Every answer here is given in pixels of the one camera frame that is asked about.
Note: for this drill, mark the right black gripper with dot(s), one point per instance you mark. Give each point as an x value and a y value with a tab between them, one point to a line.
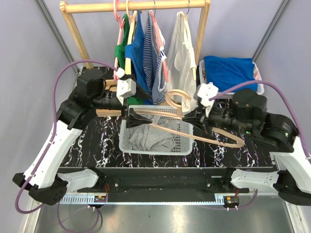
198	118

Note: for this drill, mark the cream hanger under white top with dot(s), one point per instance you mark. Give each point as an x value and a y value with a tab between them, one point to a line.
189	43

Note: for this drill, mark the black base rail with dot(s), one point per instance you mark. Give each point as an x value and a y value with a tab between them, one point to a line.
173	186

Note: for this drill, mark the wooden clothes rack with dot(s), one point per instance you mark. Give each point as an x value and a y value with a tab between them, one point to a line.
68	10

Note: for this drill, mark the cream wooden hanger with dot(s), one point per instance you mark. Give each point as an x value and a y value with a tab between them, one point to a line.
128	50

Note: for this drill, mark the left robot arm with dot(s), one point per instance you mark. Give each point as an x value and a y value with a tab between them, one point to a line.
42	180

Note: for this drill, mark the white plastic basket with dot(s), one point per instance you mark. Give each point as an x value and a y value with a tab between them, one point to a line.
183	144

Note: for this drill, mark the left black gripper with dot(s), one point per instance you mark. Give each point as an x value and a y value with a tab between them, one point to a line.
135	120

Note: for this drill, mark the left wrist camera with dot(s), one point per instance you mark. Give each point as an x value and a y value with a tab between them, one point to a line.
126	87

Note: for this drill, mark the blue folded cloth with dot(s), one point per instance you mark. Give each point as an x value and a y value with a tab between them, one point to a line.
225	73

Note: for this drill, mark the white tank top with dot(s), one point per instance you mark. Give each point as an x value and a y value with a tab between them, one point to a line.
178	63

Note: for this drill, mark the grey tank top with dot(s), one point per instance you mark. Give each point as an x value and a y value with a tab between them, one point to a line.
148	138

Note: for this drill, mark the white basket with clothes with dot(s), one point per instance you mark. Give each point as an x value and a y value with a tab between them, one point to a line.
256	74

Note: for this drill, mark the green tank top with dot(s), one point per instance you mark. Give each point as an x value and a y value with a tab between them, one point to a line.
120	48

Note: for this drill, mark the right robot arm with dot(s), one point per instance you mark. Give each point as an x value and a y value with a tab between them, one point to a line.
276	133

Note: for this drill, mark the blue white striped top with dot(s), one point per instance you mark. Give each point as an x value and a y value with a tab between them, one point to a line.
156	84

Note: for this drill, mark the blue tank top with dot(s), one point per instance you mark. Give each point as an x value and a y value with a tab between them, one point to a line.
137	54

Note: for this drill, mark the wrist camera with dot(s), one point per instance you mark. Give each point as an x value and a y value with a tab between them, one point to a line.
206	91
126	87

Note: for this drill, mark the pink hanger under striped top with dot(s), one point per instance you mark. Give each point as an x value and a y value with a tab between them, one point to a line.
160	42

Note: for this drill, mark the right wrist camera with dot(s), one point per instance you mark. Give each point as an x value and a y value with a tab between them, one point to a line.
206	91

